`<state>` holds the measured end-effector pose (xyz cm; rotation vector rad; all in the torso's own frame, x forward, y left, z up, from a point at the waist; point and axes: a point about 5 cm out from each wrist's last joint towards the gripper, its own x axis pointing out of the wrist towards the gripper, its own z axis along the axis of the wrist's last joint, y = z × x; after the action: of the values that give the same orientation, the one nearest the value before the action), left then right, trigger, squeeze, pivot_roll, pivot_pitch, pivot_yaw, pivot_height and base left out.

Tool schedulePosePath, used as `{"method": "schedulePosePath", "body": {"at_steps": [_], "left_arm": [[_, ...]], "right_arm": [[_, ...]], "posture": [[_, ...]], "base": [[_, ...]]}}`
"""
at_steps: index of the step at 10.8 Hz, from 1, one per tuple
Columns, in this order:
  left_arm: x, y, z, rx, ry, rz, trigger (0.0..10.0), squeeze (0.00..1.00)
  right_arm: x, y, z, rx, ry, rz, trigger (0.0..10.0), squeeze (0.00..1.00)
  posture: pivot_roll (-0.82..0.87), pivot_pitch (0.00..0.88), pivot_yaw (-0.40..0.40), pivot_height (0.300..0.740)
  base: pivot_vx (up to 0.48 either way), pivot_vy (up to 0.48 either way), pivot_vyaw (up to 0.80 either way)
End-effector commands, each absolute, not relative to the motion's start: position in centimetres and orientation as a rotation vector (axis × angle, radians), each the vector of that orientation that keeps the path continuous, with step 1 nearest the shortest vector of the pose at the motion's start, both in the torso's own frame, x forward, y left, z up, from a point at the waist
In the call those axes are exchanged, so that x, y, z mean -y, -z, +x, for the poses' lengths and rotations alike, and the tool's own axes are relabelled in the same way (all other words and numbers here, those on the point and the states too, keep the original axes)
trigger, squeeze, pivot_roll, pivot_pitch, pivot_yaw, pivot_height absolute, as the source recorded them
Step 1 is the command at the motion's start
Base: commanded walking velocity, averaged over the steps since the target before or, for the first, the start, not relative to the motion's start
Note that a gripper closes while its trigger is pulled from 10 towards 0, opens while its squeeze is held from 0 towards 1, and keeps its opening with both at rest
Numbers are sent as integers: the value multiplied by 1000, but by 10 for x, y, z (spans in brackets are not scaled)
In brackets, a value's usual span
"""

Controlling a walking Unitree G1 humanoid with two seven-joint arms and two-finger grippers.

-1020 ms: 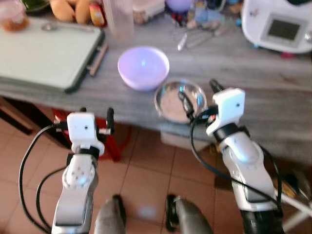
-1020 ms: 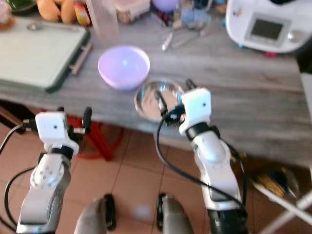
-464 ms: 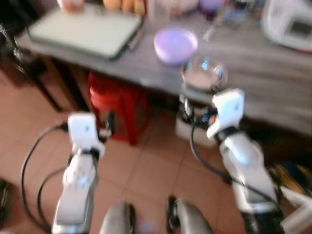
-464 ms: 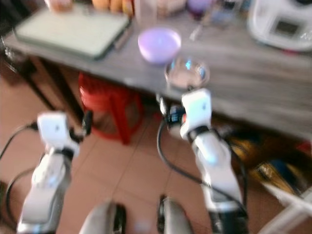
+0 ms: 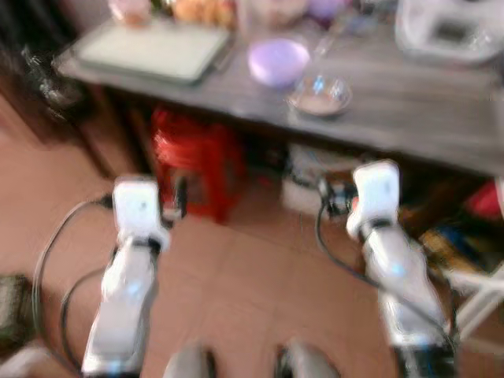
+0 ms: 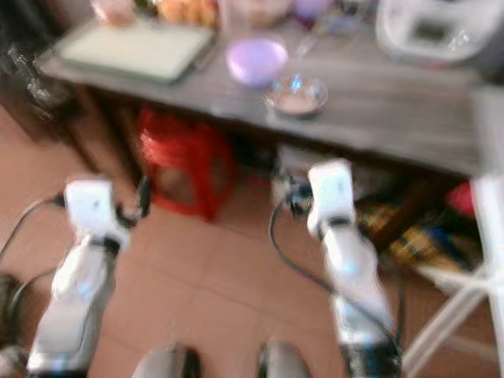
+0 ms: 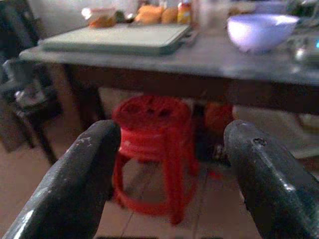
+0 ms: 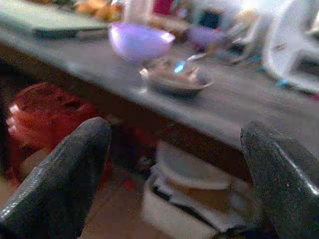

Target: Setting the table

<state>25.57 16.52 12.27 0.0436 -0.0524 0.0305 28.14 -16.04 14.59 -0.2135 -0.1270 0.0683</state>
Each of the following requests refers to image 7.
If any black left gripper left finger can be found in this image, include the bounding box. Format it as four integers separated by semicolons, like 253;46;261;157
1;119;122;239

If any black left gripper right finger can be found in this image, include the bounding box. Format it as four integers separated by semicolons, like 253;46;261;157
223;119;319;239

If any purple plastic bowl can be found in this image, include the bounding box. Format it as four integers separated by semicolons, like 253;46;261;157
226;13;300;54

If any orange plastic stool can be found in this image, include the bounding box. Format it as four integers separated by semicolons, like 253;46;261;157
204;101;235;136

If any dark wooden chair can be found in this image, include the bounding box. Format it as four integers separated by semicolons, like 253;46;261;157
0;0;63;165

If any red plastic stool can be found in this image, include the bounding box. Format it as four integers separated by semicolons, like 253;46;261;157
111;95;200;226

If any dark wooden table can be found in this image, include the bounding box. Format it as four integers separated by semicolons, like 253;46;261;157
18;24;319;165

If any pale green cutting board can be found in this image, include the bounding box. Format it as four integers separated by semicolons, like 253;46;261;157
37;23;192;57

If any clear plastic container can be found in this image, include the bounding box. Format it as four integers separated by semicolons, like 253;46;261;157
198;0;231;32

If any orange fruit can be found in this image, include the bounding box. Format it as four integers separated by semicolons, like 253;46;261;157
161;6;179;24
134;4;164;24

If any yellow orange bottle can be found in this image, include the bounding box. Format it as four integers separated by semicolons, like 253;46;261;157
177;0;192;24

